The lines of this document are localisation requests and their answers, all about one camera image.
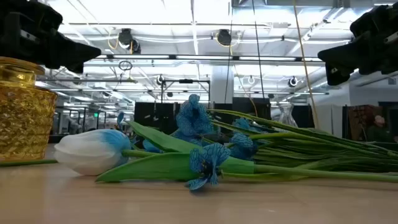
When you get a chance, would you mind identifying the black partition panel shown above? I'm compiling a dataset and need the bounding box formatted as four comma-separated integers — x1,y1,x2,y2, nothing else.
133,101,181,135
213,96,272,121

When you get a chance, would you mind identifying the black ceiling cord reel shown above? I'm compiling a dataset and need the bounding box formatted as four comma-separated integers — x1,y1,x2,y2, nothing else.
216,28,233,47
117,27,142,55

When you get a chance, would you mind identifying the yellow textured glass vase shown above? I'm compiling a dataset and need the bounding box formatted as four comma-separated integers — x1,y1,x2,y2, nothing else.
0,57,58,162

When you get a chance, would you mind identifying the yellow hanging cable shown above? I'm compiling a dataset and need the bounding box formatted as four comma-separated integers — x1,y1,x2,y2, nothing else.
291,0,320,130

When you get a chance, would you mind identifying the clear glass vase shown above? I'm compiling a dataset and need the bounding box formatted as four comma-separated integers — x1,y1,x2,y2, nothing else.
277,102,299,129

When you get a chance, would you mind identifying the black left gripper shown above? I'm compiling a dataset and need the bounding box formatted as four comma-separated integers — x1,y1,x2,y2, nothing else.
0,0,102,75

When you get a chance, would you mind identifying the white blue artificial tulip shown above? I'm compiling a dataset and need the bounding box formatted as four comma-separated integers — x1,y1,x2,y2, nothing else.
54,120,398,184

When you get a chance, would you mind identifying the red patterned cloth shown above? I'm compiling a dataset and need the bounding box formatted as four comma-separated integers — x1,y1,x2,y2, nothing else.
347,105,385,141

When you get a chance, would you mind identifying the black gantry frame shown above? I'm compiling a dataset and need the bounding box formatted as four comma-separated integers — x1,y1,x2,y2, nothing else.
160,78,211,108

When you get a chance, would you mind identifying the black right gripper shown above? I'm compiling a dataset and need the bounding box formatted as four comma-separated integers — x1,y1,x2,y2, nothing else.
317,3,398,86

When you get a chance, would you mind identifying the person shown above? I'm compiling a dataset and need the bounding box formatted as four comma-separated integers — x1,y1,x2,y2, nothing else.
366,114,393,143

